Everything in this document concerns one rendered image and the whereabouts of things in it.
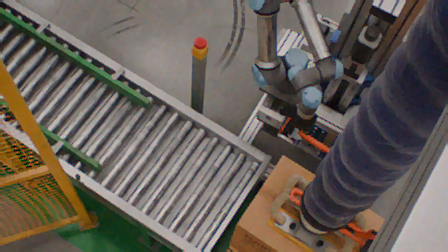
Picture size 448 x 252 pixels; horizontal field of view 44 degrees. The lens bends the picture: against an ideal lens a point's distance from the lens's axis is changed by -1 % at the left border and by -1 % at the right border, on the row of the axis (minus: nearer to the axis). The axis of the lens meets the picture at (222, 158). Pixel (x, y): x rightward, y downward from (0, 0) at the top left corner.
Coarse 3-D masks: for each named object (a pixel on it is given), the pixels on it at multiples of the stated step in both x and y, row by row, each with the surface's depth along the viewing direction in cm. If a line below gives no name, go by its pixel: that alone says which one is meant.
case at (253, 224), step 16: (288, 160) 262; (272, 176) 259; (288, 176) 259; (272, 192) 256; (256, 208) 253; (288, 208) 254; (240, 224) 250; (256, 224) 250; (368, 224) 254; (240, 240) 268; (256, 240) 252; (272, 240) 248; (288, 240) 248; (336, 240) 250
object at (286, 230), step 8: (280, 208) 252; (272, 216) 250; (288, 216) 250; (272, 224) 249; (280, 224) 248; (288, 224) 249; (296, 224) 249; (280, 232) 248; (288, 232) 247; (296, 232) 248; (296, 240) 247; (320, 240) 245; (328, 240) 248; (304, 248) 246; (312, 248) 246; (320, 248) 246; (336, 248) 246
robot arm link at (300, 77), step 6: (294, 66) 228; (300, 66) 228; (312, 66) 230; (288, 72) 230; (294, 72) 227; (300, 72) 226; (306, 72) 227; (312, 72) 227; (318, 72) 227; (294, 78) 227; (300, 78) 226; (306, 78) 226; (312, 78) 227; (318, 78) 227; (294, 84) 227; (300, 84) 225; (306, 84) 225; (312, 84) 227
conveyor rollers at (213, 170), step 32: (0, 32) 337; (32, 64) 331; (64, 64) 332; (0, 96) 322; (64, 96) 327; (96, 96) 326; (128, 128) 320; (160, 160) 314; (224, 160) 318; (160, 192) 308; (192, 192) 310; (192, 224) 303
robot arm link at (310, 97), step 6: (300, 90) 225; (306, 90) 221; (312, 90) 221; (318, 90) 222; (300, 96) 225; (306, 96) 220; (312, 96) 220; (318, 96) 221; (300, 102) 227; (306, 102) 221; (312, 102) 220; (318, 102) 221; (300, 108) 229; (306, 108) 225; (312, 108) 224; (306, 114) 229
